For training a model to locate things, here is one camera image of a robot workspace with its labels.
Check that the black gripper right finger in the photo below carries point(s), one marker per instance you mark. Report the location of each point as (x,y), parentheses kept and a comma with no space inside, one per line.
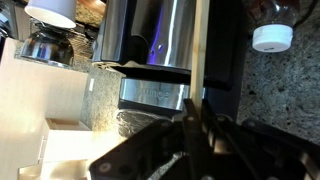
(253,153)

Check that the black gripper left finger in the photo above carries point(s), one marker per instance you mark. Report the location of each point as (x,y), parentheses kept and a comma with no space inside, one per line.
(160,153)

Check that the wooden spoon with holes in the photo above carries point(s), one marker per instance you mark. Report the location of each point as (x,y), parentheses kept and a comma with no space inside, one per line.
(200,50)

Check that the black air fryer body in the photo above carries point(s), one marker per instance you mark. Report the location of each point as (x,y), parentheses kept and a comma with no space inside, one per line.
(150,95)

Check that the brown bottle white cap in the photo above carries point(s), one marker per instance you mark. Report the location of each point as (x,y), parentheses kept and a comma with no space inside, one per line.
(271,38)

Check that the stainless steel appliance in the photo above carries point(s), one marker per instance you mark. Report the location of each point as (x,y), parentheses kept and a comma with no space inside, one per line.
(166,33)

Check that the black stove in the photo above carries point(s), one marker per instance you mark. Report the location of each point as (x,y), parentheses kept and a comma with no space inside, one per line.
(83,43)

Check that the shiny steel pot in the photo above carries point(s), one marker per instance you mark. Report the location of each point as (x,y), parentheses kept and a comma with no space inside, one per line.
(46,50)

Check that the brown wooden utensil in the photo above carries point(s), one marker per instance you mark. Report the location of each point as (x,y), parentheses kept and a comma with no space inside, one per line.
(90,1)

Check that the white paper cup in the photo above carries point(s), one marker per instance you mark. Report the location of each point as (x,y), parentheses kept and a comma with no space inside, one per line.
(50,13)

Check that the white wall outlet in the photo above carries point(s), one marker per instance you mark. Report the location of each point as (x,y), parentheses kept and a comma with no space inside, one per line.
(91,85)

